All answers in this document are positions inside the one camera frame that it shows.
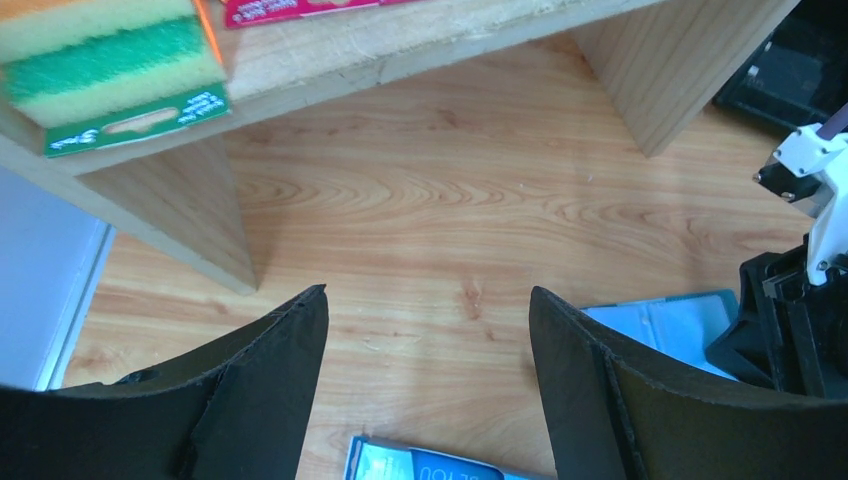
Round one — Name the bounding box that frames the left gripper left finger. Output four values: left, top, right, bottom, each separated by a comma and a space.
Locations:
1, 285, 329, 479

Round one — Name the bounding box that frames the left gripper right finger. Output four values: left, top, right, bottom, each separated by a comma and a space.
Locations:
529, 286, 847, 479

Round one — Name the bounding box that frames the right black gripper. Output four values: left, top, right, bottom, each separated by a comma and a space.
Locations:
706, 244, 847, 399

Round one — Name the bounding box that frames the blue leather card holder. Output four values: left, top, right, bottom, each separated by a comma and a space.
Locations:
582, 289, 738, 380

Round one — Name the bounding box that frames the blue flat box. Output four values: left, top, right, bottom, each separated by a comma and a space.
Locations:
344, 435, 552, 480

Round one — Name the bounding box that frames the black compartment tray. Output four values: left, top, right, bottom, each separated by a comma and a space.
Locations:
713, 0, 847, 130

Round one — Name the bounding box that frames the wooden two-tier shelf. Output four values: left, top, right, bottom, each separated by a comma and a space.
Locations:
1, 1, 793, 294

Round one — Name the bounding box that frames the multicolour sponge stack pack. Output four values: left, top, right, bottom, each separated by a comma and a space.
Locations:
1, 0, 231, 158

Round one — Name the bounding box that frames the red orange Scrub Mommy box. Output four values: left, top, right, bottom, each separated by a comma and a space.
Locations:
222, 0, 407, 29

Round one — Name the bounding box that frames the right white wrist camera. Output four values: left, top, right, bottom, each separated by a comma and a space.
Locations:
753, 123, 847, 286

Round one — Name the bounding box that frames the aluminium frame rail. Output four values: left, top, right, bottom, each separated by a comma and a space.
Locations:
35, 220, 115, 391

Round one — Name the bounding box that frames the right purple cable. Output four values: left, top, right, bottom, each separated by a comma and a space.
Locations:
818, 102, 848, 142

